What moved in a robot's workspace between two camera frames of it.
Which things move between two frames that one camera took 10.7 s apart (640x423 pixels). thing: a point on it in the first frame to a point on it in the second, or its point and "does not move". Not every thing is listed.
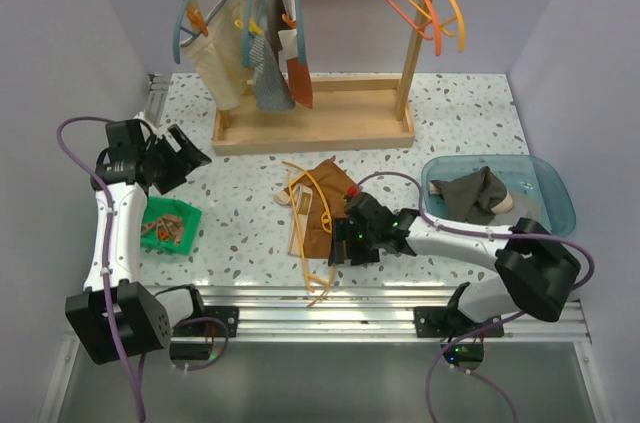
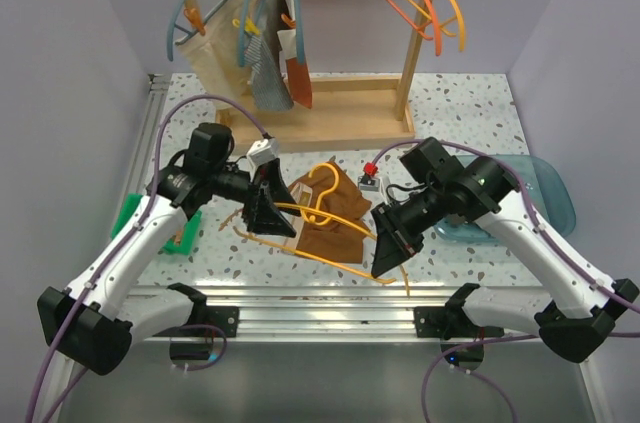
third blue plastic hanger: [299, 3] does not move
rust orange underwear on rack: [298, 69] does not move
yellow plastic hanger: [326, 223] to [285, 250]
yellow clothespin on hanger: [253, 26] does not move
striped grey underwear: [271, 92] does not move
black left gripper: [187, 159] to [259, 208]
